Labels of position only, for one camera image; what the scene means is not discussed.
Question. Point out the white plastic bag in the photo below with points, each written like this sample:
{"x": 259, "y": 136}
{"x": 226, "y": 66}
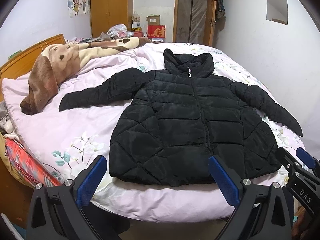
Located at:
{"x": 119, "y": 31}

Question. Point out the cartoon couple wall sticker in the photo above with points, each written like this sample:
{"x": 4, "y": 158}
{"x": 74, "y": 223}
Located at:
{"x": 79, "y": 7}

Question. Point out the wooden headboard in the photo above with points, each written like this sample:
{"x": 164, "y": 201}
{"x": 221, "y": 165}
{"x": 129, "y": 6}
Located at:
{"x": 23, "y": 62}

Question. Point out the red gift box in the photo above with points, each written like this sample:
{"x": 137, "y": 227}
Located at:
{"x": 156, "y": 31}

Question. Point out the wooden wardrobe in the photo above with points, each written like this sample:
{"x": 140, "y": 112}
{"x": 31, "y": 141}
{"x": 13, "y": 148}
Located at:
{"x": 108, "y": 13}

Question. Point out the brown dog print blanket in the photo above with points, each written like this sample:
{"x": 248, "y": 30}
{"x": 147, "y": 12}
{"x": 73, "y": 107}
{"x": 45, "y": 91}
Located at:
{"x": 58, "y": 62}

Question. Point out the wooden door frame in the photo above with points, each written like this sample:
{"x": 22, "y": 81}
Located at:
{"x": 194, "y": 21}

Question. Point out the black puffer jacket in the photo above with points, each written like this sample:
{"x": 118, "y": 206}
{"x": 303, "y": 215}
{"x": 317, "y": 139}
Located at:
{"x": 181, "y": 116}

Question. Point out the hanging bags on door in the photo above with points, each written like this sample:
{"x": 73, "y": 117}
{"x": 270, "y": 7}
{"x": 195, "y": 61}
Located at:
{"x": 220, "y": 13}

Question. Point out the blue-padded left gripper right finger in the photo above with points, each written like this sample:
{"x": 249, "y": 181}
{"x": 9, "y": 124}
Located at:
{"x": 260, "y": 212}

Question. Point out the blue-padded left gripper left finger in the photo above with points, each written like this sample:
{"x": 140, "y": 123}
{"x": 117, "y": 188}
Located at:
{"x": 56, "y": 212}

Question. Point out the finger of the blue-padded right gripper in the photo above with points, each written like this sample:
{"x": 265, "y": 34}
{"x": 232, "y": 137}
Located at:
{"x": 290, "y": 163}
{"x": 307, "y": 159}

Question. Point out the brown cardboard box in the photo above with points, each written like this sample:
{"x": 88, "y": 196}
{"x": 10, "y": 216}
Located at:
{"x": 153, "y": 20}

